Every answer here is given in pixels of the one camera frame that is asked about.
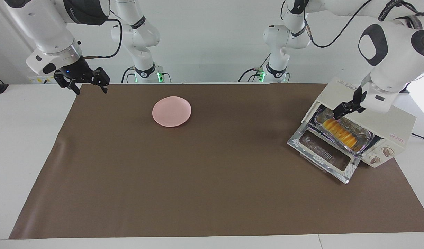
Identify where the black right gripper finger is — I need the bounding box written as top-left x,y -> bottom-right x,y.
92,67 -> 111,94
54,71 -> 82,96

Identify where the aluminium foil tray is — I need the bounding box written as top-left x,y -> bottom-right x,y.
314,107 -> 375,155

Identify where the sliced orange bread loaf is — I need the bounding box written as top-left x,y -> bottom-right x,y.
322,118 -> 359,148

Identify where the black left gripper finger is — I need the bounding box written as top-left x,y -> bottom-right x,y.
347,104 -> 367,115
332,101 -> 353,120

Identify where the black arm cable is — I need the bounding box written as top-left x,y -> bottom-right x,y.
81,17 -> 124,60
303,0 -> 424,49

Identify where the black right base cable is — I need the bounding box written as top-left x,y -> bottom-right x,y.
121,67 -> 137,84

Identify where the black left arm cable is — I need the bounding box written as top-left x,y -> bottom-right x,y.
303,0 -> 424,49

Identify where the white wall socket box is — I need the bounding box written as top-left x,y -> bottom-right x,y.
27,74 -> 57,85

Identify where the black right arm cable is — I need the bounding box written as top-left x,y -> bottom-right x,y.
81,17 -> 124,60

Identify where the glass oven door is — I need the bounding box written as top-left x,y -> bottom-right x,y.
287,126 -> 361,184

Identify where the white toaster oven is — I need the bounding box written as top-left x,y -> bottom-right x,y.
302,77 -> 417,169

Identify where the brown table mat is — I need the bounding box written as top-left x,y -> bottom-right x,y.
8,83 -> 424,240

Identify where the black left base cable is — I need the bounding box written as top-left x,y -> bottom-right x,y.
238,54 -> 268,84

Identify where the black base cable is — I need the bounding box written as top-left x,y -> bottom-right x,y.
238,54 -> 268,84
121,67 -> 137,84

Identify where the pink round plate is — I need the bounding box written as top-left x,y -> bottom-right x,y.
152,96 -> 192,128

